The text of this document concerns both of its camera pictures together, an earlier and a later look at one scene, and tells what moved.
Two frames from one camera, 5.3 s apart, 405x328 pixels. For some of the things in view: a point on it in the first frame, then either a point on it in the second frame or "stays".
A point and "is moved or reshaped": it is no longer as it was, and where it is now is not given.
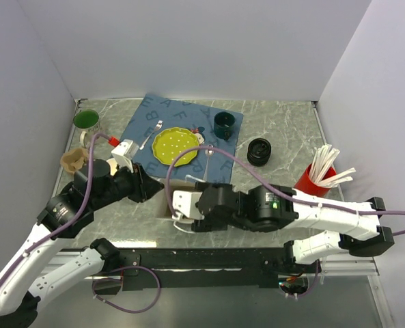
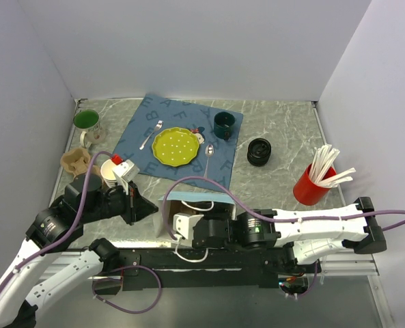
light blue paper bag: x=164 y=211 is moved or reshaped
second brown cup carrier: x=73 y=160 stays
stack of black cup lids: x=259 y=152 stays
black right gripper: x=207 y=224 -> x=224 y=214
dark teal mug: x=222 y=124 stays
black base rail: x=195 y=268 stays
